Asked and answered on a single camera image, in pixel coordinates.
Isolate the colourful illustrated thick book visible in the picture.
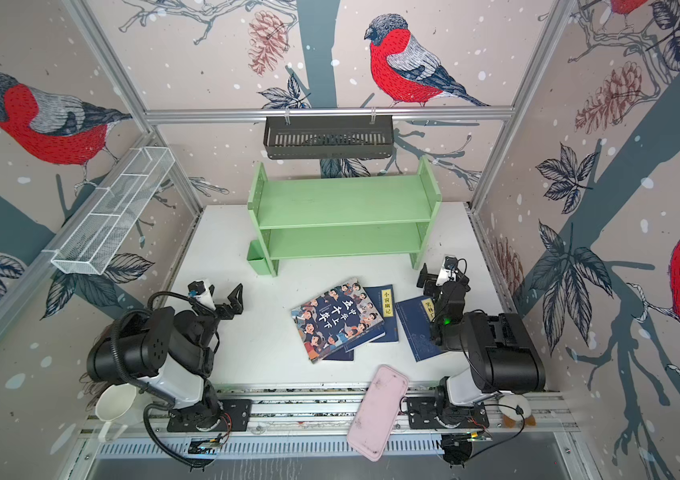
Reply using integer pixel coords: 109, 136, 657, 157
290, 278, 385, 364

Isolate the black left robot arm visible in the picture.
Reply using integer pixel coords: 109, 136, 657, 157
86, 280, 252, 433

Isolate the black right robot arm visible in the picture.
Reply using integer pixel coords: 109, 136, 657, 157
395, 257, 546, 430

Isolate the blue book under stack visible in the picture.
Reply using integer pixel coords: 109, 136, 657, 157
344, 285, 399, 352

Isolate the blue book right side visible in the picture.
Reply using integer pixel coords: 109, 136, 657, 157
395, 296, 443, 362

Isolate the small green pen box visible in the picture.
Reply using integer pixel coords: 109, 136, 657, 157
247, 239, 277, 276

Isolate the dark blue bottom book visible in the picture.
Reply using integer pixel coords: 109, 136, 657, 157
322, 346, 355, 362

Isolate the pink plastic tray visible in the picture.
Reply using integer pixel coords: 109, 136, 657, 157
347, 365, 409, 462

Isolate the green wooden shelf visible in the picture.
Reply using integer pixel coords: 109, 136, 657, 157
247, 159, 443, 274

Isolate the small plush toy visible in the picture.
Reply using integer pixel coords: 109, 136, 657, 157
498, 394, 537, 428

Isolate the white mug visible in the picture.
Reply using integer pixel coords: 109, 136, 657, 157
95, 384, 141, 443

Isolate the black hanging basket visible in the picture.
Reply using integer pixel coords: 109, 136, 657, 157
263, 115, 395, 160

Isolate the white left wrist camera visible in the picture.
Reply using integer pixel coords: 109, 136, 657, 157
188, 282, 215, 310

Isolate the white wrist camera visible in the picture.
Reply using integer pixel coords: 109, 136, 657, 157
188, 282, 215, 310
436, 255, 462, 287

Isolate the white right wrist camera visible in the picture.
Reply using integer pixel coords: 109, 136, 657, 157
436, 255, 462, 287

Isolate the white wire mesh basket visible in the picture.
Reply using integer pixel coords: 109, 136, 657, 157
51, 146, 175, 275

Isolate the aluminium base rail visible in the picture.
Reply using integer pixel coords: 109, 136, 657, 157
78, 383, 584, 460

